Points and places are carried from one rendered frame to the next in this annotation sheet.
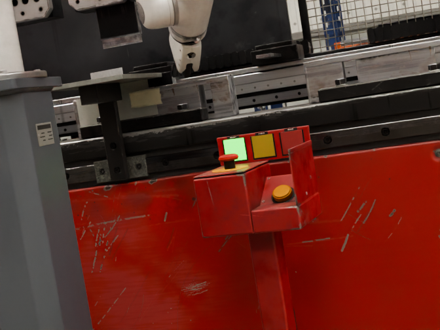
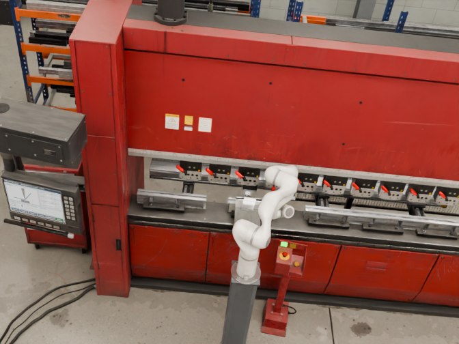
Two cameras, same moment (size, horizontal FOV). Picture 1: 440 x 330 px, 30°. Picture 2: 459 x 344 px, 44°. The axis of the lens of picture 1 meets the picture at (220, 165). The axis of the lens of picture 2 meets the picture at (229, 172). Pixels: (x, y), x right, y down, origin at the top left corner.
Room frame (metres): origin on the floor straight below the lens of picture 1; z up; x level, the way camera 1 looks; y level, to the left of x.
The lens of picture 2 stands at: (-0.75, 1.16, 3.85)
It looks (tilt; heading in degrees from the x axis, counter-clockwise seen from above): 42 degrees down; 343
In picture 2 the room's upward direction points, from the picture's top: 7 degrees clockwise
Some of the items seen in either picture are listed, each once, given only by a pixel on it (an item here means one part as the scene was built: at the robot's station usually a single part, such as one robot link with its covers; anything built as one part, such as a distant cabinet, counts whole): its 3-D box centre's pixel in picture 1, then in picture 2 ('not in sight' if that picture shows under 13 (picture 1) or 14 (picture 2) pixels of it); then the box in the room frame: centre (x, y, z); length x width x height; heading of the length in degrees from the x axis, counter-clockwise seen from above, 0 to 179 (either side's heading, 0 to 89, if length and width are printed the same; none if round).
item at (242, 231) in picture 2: not in sight; (246, 238); (1.37, 0.37, 1.30); 0.19 x 0.12 x 0.24; 49
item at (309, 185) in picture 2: not in sight; (306, 178); (1.89, -0.18, 1.26); 0.15 x 0.09 x 0.17; 75
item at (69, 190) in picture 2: not in sight; (46, 200); (1.71, 1.52, 1.42); 0.45 x 0.12 x 0.36; 66
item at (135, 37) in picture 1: (119, 25); (250, 186); (1.98, 0.18, 1.13); 0.10 x 0.02 x 0.10; 75
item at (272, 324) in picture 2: not in sight; (275, 317); (1.57, -0.05, 0.06); 0.25 x 0.20 x 0.12; 158
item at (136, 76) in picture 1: (105, 82); (247, 214); (1.84, 0.22, 1.00); 0.26 x 0.18 x 0.01; 165
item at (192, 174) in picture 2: not in sight; (190, 166); (2.09, 0.60, 1.26); 0.15 x 0.09 x 0.17; 75
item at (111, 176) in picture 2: not in sight; (117, 154); (2.40, 1.08, 1.15); 0.85 x 0.25 x 2.30; 165
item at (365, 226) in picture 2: not in sight; (382, 228); (1.67, -0.77, 0.89); 0.30 x 0.05 x 0.03; 75
